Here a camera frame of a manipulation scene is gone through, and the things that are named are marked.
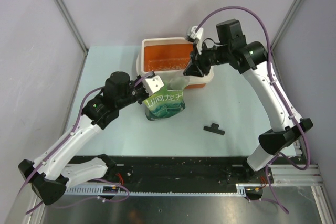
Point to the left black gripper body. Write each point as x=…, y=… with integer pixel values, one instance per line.
x=135, y=93

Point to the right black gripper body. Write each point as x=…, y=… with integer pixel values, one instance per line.
x=209, y=57

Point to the clear plastic scoop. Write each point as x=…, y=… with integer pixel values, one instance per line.
x=178, y=83

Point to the green litter bag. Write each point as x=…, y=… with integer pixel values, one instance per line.
x=164, y=104

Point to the orange and cream litter box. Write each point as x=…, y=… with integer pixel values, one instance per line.
x=164, y=56

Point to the black bag clip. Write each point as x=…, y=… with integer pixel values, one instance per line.
x=214, y=128

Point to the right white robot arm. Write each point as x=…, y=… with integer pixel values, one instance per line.
x=250, y=60

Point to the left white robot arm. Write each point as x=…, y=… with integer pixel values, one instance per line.
x=48, y=175

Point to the beige cat litter granules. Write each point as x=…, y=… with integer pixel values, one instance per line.
x=166, y=64

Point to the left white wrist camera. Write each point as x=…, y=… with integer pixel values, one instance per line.
x=153, y=85

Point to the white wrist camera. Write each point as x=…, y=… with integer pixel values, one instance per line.
x=196, y=36
x=153, y=85

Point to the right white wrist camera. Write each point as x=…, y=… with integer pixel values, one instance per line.
x=196, y=36

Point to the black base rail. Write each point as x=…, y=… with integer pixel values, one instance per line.
x=183, y=174

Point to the white slotted cable duct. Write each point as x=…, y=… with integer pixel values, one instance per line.
x=99, y=189

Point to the left aluminium frame post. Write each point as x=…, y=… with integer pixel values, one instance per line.
x=61, y=5

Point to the aluminium frame post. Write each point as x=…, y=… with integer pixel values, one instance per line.
x=290, y=15
x=61, y=5

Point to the aluminium side rail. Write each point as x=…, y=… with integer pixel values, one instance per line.
x=302, y=175

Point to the right aluminium frame post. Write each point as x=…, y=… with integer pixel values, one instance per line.
x=290, y=15

